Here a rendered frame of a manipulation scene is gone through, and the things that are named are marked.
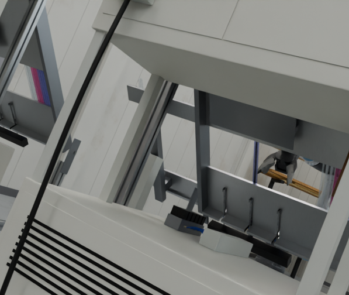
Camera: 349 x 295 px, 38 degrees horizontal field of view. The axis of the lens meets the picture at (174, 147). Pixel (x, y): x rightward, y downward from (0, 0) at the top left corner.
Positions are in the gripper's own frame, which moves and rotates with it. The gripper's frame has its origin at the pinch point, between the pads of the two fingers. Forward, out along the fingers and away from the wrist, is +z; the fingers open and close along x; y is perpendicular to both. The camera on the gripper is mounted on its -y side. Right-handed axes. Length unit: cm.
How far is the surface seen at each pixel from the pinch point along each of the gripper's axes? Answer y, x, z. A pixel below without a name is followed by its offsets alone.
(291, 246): 6.7, -17.3, 19.9
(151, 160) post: -8.7, 42.1, 17.9
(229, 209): 4.4, 9.1, 17.2
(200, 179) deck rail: -8.8, 19.3, 17.9
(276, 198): -9.0, -9.5, 13.6
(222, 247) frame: -37, -15, 52
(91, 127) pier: 218, 306, -131
